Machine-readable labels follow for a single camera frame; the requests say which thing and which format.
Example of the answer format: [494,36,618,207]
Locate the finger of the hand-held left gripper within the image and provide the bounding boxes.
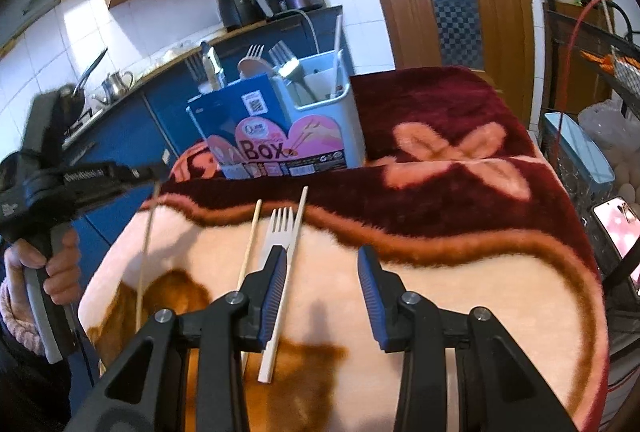
[119,161,174,194]

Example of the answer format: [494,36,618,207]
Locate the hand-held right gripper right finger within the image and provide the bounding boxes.
[356,245,577,432]

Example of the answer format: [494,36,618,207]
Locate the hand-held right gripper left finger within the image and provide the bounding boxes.
[70,245,291,432]

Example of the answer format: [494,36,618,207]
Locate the white chopstick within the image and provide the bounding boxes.
[329,14,344,97]
[257,185,310,384]

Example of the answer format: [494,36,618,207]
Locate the wooden chopstick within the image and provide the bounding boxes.
[235,198,264,292]
[134,179,162,336]

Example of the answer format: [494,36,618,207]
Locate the white plastic fork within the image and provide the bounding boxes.
[256,205,297,273]

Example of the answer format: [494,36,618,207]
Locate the wide steel knife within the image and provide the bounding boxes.
[201,40,222,91]

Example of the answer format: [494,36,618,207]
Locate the blue chopsticks box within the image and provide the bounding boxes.
[186,49,367,180]

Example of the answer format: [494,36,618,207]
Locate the all-steel fork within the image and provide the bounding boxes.
[268,40,318,104]

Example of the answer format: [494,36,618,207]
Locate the person's left forearm pink sleeve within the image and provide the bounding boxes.
[0,278,48,357]

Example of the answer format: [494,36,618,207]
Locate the person's left hand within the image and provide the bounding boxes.
[4,228,84,309]

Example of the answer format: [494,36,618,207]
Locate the blue base cabinets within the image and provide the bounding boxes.
[62,4,346,263]

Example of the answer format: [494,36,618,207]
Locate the floral pink maroon blanket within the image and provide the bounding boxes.
[77,65,614,432]

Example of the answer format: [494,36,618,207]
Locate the steel kettle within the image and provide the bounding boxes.
[91,70,136,106]

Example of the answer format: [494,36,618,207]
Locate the black air fryer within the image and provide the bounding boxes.
[218,0,262,31]

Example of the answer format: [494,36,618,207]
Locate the person's dark clothing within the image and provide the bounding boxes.
[0,337,76,432]

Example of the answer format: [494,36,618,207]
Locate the clear bin blue lid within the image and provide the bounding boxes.
[541,111,617,235]

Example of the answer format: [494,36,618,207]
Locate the smartphone on stand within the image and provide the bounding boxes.
[591,195,640,299]

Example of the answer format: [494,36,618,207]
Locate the pile of white eggs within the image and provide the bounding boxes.
[611,159,640,205]

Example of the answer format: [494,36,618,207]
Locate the wooden door glass panel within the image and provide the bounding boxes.
[349,0,537,125]

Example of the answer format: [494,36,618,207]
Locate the red cable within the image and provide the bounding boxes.
[559,0,632,195]

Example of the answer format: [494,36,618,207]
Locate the black wire rack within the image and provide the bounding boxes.
[544,0,640,115]

